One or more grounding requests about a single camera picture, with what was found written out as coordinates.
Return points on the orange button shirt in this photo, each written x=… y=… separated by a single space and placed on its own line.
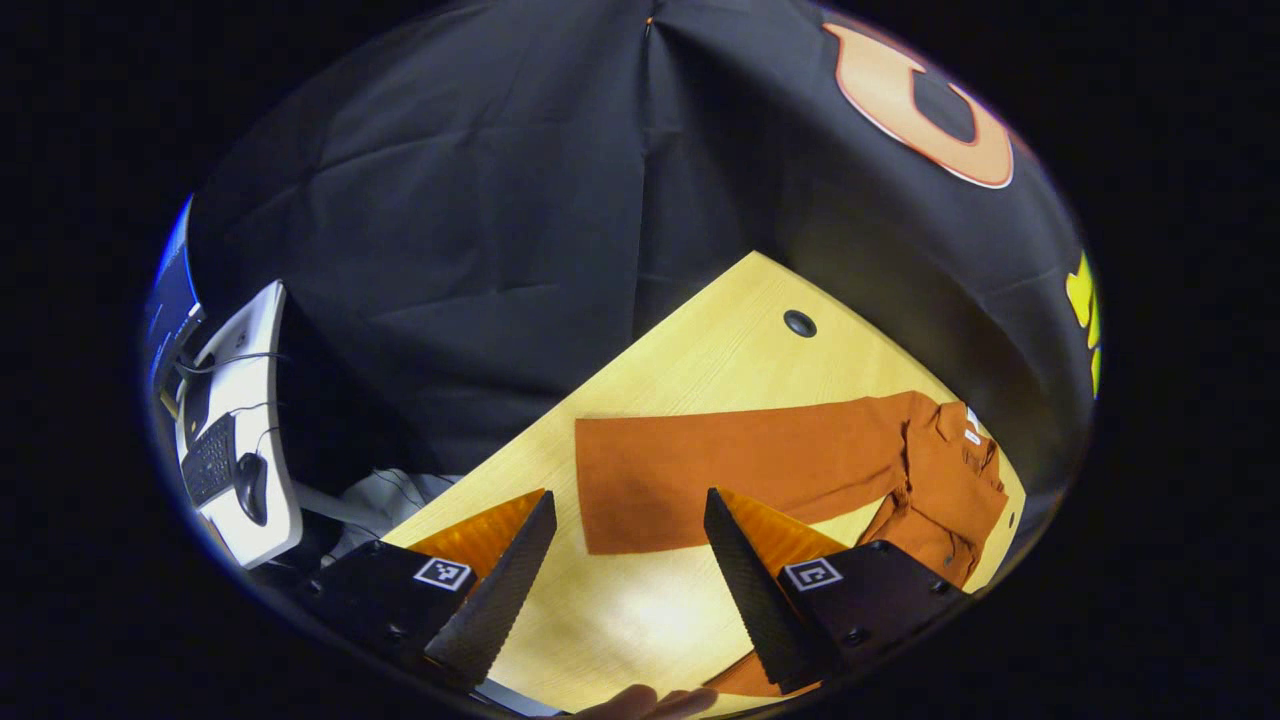
x=750 y=460

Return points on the black computer mouse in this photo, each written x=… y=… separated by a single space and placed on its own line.
x=252 y=487

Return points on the black backdrop cloth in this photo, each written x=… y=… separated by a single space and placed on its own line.
x=500 y=200

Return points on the light grey cloth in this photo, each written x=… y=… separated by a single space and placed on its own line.
x=390 y=495

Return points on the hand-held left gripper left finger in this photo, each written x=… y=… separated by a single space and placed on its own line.
x=500 y=590

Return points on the white side desk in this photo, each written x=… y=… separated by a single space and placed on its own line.
x=250 y=335

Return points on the black keyboard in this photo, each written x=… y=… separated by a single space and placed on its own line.
x=208 y=460

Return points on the computer monitor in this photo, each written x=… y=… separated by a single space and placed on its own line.
x=170 y=290

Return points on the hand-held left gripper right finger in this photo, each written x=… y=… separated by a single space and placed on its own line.
x=760 y=600

